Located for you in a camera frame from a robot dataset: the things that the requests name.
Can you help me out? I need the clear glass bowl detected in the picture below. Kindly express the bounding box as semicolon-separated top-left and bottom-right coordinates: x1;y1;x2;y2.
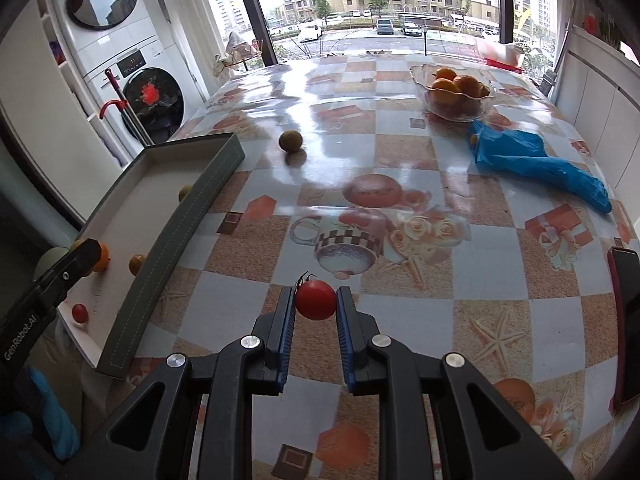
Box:
411;64;497;122

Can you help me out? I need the person's left hand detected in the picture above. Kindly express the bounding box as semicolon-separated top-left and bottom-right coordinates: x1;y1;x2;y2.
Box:
0;366;82;462

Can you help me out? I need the white radiator cover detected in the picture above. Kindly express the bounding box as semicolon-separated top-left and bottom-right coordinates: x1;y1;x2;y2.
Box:
552;25;640;171

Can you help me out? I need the white curtain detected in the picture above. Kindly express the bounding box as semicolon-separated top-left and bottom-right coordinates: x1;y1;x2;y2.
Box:
150;0;221;101

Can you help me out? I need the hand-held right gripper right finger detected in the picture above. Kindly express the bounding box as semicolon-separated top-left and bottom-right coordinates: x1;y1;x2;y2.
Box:
336;285;575;480

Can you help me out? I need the red-handled mop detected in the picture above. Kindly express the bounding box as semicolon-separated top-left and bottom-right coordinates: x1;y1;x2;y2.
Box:
99;69;153;146

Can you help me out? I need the smartphone with red case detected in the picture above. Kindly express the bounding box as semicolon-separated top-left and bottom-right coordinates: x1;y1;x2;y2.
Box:
607;246;640;411

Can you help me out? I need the green potted plant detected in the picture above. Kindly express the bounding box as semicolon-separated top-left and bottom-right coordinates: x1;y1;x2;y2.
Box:
597;10;623;43

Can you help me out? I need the blue rubber glove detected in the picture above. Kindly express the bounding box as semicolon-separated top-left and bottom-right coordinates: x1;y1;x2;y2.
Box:
470;120;548;163
475;152;612;214

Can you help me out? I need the pale green round object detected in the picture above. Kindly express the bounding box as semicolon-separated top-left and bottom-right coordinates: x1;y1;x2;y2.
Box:
34;247;70;281

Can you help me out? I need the pink plastic container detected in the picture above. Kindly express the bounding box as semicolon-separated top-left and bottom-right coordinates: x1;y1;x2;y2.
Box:
475;40;507;63

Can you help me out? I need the grey rectangular tray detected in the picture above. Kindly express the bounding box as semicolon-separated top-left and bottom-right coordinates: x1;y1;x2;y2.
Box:
55;132;246;380

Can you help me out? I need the white washing machine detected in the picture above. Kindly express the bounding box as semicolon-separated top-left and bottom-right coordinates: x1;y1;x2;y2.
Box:
82;45;206;161

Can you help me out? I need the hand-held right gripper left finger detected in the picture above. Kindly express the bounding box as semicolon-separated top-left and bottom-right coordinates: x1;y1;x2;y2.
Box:
65;286;296;480

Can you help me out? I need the red cherry tomato with calyx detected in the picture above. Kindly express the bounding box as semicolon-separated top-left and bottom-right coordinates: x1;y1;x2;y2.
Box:
294;271;337;322

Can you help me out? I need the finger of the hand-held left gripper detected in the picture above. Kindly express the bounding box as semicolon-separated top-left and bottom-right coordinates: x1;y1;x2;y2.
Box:
36;238;103;312

